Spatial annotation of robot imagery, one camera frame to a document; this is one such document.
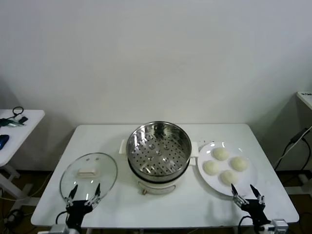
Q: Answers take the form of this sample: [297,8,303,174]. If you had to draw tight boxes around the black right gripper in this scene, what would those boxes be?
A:
[231,183,272,228]

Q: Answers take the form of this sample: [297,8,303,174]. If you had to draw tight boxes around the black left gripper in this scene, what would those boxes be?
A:
[64,182,101,230]

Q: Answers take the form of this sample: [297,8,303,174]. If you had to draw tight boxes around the glass lid with cream handle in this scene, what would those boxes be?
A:
[59,152,118,205]

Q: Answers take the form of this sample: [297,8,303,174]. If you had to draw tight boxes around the white steamed baozi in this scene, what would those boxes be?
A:
[230,156,249,172]
[203,160,221,176]
[220,170,239,186]
[212,147,230,162]

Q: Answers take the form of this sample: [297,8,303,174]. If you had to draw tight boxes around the perforated steel steamer basket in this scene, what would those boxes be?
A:
[126,121,193,178]

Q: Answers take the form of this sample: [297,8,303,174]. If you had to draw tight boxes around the white round plate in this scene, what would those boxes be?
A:
[196,141,258,197]

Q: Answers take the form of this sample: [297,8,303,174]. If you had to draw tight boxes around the cream electric cooker pot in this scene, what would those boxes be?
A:
[118,139,198,196]

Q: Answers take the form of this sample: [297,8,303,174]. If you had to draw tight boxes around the black power adapter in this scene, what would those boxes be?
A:
[289,126,309,145]

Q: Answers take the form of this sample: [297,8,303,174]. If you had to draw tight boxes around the blue computer mouse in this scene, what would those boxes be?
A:
[0,134,10,150]

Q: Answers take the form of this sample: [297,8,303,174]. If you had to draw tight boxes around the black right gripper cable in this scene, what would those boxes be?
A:
[237,215,253,234]

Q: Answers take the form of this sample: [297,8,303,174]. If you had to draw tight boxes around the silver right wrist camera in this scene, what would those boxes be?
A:
[259,218,290,234]

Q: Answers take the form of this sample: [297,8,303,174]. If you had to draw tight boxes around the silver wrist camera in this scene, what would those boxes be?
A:
[50,224,72,234]
[259,218,290,234]

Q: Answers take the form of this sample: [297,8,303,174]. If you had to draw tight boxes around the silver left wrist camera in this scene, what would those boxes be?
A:
[50,224,72,234]

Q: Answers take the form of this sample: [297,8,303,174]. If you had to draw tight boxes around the yellowish floor cable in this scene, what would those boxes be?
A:
[0,170,53,202]

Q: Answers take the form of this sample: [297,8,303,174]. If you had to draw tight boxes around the white power cable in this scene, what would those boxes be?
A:
[273,143,293,170]

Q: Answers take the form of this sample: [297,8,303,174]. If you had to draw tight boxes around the black floor cable bundle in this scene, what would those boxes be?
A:
[3,208,25,224]

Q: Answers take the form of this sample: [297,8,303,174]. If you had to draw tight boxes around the black power cable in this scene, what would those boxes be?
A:
[274,137,312,171]

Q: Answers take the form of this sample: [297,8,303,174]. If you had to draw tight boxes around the green handled tool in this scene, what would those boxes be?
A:
[0,117,26,128]

